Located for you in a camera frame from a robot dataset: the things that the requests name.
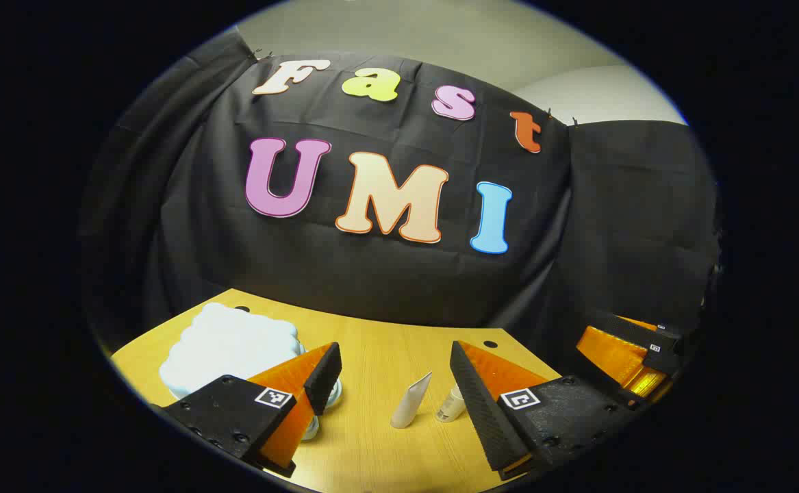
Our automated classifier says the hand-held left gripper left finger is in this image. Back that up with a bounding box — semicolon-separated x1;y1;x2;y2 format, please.
155;342;343;479

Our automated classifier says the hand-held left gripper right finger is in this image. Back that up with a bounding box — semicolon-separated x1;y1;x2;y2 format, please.
449;340;641;480

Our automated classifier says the white pump bottle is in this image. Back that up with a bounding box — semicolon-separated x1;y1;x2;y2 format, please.
436;385;467;423

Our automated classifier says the white squeeze tube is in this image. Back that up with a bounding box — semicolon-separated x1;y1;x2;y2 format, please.
390;371;433;429

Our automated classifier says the light blue suitcase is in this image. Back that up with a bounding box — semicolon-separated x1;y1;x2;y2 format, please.
160;302;343;440

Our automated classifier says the black backdrop cloth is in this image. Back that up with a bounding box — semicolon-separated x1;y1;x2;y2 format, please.
81;31;723;360

